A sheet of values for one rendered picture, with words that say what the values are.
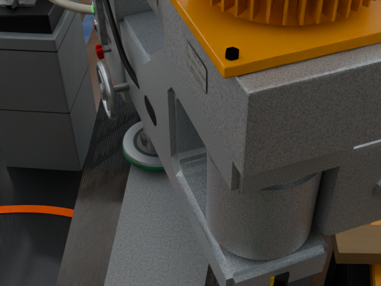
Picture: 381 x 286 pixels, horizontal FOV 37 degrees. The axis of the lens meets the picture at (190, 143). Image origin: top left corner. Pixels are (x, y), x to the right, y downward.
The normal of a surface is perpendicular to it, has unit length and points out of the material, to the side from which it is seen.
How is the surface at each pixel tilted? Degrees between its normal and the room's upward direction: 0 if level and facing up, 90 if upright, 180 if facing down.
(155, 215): 0
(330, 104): 90
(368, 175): 90
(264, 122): 90
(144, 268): 0
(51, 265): 0
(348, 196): 90
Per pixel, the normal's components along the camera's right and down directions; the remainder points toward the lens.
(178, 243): -0.01, -0.73
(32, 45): -0.10, 0.68
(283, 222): 0.26, 0.66
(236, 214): -0.50, 0.59
